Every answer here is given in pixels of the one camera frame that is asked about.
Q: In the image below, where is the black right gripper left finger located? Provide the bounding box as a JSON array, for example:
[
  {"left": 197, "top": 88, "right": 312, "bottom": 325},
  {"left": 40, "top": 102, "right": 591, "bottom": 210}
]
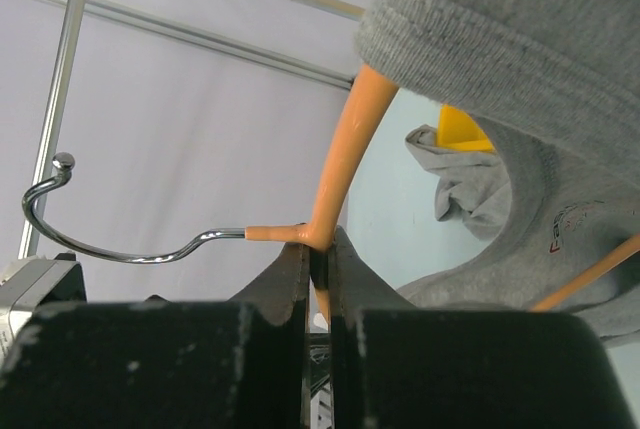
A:
[{"left": 1, "top": 244, "right": 310, "bottom": 428}]

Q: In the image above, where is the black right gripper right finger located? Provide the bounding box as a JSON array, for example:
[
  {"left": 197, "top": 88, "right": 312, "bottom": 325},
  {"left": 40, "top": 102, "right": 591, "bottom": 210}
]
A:
[{"left": 327, "top": 230, "right": 635, "bottom": 428}]

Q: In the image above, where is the orange wire hanger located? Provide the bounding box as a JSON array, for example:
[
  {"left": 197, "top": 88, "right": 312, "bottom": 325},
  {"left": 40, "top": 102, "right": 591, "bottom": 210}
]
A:
[{"left": 22, "top": 62, "right": 640, "bottom": 335}]

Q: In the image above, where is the grey tank top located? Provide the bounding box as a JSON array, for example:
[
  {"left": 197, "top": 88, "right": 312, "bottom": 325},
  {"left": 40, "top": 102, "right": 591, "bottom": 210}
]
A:
[{"left": 353, "top": 0, "right": 640, "bottom": 348}]

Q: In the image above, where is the yellow plastic tray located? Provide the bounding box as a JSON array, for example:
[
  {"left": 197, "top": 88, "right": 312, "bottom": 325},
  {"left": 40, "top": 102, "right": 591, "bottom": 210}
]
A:
[{"left": 436, "top": 105, "right": 494, "bottom": 152}]

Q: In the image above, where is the white clothes rack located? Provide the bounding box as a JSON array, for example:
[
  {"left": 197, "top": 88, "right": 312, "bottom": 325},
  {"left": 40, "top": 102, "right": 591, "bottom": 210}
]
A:
[{"left": 20, "top": 0, "right": 355, "bottom": 265}]

